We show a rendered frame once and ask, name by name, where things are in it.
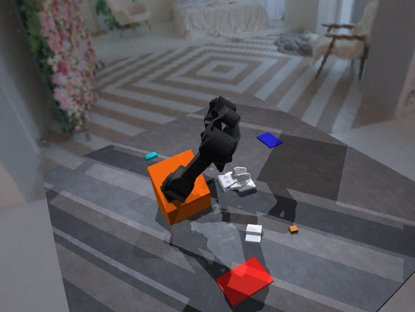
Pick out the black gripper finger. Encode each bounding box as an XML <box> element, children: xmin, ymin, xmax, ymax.
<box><xmin>216</xmin><ymin>164</ymin><xmax>225</xmax><ymax>172</ymax></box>

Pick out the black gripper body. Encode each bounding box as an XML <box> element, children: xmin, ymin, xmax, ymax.
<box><xmin>201</xmin><ymin>132</ymin><xmax>232</xmax><ymax>166</ymax></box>

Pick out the small cyan block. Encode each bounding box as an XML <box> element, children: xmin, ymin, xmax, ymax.
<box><xmin>145</xmin><ymin>152</ymin><xmax>157</xmax><ymax>161</ymax></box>

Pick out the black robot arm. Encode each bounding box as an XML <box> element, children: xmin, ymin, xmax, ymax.
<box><xmin>160</xmin><ymin>96</ymin><xmax>241</xmax><ymax>203</ymax></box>

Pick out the blue flat plate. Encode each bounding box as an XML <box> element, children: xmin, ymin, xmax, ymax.
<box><xmin>257</xmin><ymin>132</ymin><xmax>283</xmax><ymax>148</ymax></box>

